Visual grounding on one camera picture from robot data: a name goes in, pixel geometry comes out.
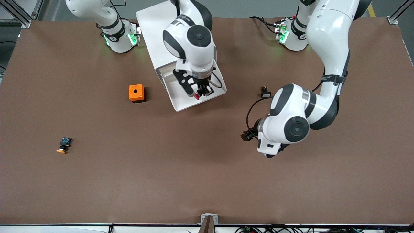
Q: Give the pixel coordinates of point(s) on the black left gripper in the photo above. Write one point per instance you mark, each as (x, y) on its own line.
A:
(257, 127)

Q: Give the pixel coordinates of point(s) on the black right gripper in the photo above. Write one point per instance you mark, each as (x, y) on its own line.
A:
(203, 86)

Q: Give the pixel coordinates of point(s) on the red mushroom push button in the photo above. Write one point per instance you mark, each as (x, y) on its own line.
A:
(196, 96)

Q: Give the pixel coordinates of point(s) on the white plastic drawer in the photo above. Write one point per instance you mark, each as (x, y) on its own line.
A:
(184, 100)

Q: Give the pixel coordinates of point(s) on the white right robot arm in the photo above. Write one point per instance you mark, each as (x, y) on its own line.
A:
(194, 35)

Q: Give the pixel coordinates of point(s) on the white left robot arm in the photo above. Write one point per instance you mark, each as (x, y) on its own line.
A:
(330, 32)

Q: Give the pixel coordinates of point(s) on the black square white-capped push button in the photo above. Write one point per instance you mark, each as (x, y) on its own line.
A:
(266, 94)

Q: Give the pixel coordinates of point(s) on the white drawer cabinet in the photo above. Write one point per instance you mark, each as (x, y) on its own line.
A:
(152, 29)

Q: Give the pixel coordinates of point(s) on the yellow mushroom push button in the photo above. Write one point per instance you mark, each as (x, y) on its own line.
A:
(65, 141)

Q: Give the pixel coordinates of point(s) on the orange button enclosure box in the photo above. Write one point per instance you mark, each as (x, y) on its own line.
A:
(136, 92)

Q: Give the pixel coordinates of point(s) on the grey metal table bracket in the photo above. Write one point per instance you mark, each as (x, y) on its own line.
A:
(203, 217)

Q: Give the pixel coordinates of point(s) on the aluminium frame profile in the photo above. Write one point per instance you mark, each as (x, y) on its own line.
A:
(22, 21)
(393, 20)

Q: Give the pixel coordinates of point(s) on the white table edge rail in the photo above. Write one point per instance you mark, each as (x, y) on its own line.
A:
(48, 229)

